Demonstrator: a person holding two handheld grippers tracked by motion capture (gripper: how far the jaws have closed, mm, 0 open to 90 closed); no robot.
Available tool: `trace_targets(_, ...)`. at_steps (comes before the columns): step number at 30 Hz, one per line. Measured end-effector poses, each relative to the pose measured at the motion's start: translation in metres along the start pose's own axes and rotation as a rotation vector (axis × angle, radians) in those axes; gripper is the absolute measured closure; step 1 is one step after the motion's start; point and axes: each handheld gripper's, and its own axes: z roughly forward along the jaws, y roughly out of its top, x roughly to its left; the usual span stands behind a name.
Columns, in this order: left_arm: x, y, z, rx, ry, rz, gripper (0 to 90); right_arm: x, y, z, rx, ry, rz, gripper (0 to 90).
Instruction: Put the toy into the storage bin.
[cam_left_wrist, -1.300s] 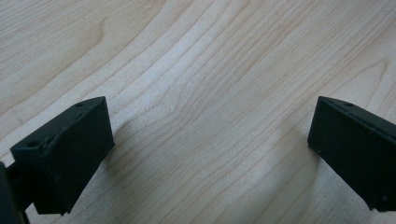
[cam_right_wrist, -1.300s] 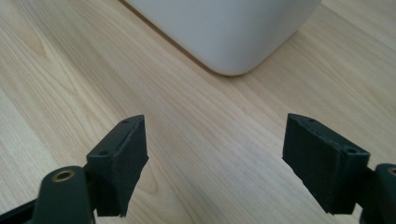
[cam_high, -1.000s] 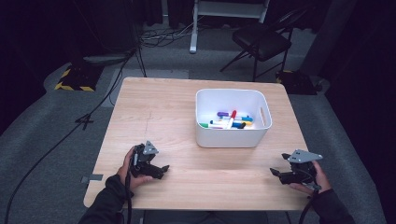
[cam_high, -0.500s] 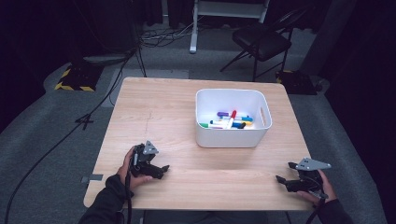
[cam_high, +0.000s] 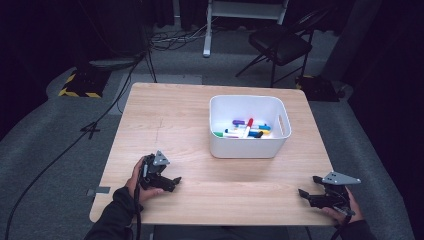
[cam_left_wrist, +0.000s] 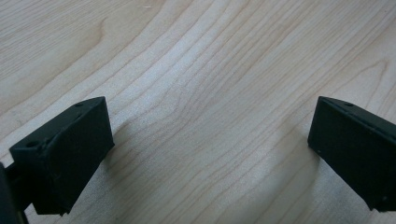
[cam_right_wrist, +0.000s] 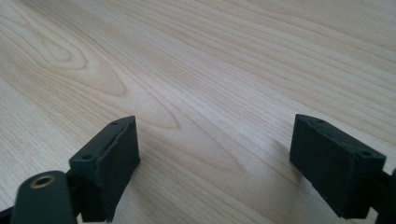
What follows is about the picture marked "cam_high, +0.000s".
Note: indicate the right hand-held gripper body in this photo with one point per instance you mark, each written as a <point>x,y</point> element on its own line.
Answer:
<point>336,196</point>

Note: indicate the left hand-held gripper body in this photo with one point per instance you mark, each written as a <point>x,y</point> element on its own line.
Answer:
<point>151,176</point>

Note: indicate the green marker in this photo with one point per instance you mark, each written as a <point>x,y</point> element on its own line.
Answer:
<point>218,134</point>

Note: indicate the white plastic bin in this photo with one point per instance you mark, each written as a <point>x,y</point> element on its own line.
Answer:
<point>246,150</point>

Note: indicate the purple marker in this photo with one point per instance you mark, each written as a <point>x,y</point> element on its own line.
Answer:
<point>238,122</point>

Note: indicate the person's left hand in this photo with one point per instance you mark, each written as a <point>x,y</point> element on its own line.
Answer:
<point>133,186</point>

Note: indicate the person's right hand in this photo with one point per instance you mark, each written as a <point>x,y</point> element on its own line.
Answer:
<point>355,213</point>

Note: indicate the grey tape strip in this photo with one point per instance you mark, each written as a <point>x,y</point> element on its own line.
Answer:
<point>101,190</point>

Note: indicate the yellow black striped base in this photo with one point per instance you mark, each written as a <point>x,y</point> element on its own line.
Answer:
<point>83,85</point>
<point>316,88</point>

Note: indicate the black folding chair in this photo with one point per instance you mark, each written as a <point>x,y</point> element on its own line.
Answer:
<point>280,45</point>

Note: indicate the white metal stand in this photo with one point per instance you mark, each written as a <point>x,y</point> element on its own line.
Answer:
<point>207,33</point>

